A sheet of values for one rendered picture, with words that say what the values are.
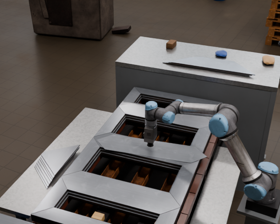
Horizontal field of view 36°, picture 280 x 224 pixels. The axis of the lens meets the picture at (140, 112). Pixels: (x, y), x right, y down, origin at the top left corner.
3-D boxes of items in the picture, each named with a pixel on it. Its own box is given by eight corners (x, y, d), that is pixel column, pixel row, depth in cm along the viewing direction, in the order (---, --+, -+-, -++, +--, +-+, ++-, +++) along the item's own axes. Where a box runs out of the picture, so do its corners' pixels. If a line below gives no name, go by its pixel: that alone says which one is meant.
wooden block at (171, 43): (172, 49, 373) (172, 44, 371) (166, 48, 375) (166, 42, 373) (176, 45, 381) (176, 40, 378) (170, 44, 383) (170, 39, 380)
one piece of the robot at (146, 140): (144, 115, 274) (143, 136, 283) (139, 122, 267) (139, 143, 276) (158, 118, 272) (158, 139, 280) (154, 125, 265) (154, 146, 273)
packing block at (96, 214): (91, 222, 235) (90, 217, 233) (95, 216, 239) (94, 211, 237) (101, 225, 233) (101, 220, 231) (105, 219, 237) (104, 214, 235)
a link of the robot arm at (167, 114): (178, 108, 260) (163, 102, 266) (169, 116, 253) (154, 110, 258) (178, 119, 265) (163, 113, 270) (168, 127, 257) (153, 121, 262)
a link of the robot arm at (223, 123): (277, 187, 242) (231, 104, 236) (266, 202, 231) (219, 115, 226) (259, 190, 250) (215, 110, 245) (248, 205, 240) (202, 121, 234)
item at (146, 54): (115, 65, 353) (115, 61, 351) (140, 40, 401) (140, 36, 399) (277, 92, 315) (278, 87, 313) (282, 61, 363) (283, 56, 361)
